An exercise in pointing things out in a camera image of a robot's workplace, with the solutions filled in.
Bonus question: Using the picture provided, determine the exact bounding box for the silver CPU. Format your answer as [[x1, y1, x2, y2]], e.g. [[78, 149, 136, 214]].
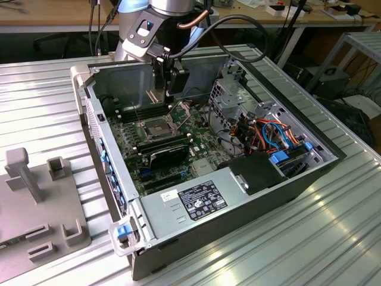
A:
[[146, 88, 166, 105]]

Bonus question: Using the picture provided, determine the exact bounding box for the CPU socket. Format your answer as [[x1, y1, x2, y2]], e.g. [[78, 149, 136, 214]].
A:
[[137, 117, 183, 144]]

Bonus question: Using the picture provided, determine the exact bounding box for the black expansion slot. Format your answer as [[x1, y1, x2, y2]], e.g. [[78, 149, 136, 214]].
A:
[[144, 177, 186, 192], [142, 172, 183, 186]]

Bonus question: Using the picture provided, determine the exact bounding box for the grey PC case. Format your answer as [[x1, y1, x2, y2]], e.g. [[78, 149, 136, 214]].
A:
[[70, 43, 348, 281]]

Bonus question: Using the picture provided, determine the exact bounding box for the silver drive cage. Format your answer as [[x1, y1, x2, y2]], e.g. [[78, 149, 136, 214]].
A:
[[208, 77, 260, 128]]

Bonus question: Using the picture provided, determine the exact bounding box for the green motherboard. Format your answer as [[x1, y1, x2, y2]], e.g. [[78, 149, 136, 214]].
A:
[[105, 100, 236, 197]]

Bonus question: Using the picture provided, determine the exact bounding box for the black graphics card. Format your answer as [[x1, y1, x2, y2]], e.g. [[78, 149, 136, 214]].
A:
[[148, 144, 191, 169]]

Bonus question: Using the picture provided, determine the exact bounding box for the silver heatsink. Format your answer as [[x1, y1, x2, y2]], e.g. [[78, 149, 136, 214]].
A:
[[192, 158, 217, 177]]

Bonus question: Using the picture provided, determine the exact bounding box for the white box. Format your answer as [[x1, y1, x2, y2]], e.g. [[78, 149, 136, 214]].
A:
[[266, 3, 307, 18]]

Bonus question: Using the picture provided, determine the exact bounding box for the wooden desk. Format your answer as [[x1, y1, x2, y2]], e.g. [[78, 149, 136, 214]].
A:
[[0, 0, 381, 71]]

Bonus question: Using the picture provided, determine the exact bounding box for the black plastic shroud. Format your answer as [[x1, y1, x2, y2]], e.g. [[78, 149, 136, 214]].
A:
[[216, 151, 289, 197]]

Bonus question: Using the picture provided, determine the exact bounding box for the grey power supply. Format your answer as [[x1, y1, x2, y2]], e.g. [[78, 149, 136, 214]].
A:
[[130, 166, 249, 243]]

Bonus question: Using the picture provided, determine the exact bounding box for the blue disk carrier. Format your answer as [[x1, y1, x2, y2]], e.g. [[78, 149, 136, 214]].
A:
[[268, 150, 310, 169]]

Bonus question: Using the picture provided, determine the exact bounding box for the blue case latch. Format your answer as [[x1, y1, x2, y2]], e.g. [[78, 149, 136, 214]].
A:
[[117, 225, 132, 240]]

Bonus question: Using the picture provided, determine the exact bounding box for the grey parts rack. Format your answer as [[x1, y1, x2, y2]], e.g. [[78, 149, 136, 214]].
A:
[[0, 147, 92, 263]]

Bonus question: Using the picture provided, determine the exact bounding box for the black bag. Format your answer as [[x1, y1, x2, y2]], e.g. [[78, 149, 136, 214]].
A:
[[314, 97, 376, 147]]

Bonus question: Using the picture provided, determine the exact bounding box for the green circuit board part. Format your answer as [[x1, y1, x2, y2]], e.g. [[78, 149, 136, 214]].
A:
[[0, 235, 28, 248]]

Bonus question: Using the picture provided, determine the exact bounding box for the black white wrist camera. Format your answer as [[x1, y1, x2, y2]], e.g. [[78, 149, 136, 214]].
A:
[[121, 8, 168, 58]]

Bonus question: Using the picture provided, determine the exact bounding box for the copper coloured hose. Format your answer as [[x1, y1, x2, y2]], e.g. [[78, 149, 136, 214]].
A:
[[177, 8, 210, 30]]

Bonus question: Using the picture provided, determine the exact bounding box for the thick black cable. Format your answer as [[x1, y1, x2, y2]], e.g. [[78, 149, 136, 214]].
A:
[[99, 94, 120, 105]]

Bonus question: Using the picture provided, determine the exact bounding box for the power connector with coloured wires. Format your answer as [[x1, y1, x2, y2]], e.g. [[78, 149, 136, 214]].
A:
[[232, 117, 263, 154]]

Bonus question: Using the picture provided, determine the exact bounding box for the pale plastic case handle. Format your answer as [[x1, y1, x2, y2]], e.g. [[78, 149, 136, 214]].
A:
[[108, 216, 142, 257], [70, 66, 90, 116]]

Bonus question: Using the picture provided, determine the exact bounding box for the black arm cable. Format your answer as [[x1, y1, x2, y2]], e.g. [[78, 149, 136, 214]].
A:
[[160, 11, 268, 65]]

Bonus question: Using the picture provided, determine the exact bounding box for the orange wire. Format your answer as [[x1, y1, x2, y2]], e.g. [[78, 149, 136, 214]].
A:
[[254, 117, 300, 145]]

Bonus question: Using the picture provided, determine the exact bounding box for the blue wire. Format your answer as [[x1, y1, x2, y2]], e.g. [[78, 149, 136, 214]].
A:
[[261, 121, 291, 151]]

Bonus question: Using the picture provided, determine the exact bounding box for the black box with handle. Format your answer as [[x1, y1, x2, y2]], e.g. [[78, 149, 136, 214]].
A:
[[306, 66, 351, 101]]

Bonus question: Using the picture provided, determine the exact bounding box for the metal shelf frame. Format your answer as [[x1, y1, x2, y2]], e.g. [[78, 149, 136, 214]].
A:
[[305, 31, 381, 101]]

